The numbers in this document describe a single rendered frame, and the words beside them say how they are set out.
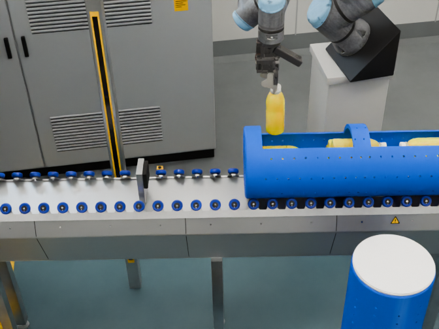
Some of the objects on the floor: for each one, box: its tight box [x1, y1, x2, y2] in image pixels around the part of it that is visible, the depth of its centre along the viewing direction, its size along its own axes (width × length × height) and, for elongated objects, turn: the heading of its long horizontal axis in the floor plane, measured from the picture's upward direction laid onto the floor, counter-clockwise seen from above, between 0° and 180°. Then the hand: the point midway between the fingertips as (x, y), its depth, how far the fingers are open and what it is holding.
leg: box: [0, 261, 29, 329], centre depth 325 cm, size 6×6×63 cm
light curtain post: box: [84, 0, 142, 289], centre depth 310 cm, size 6×6×170 cm
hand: (275, 87), depth 253 cm, fingers closed on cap, 4 cm apart
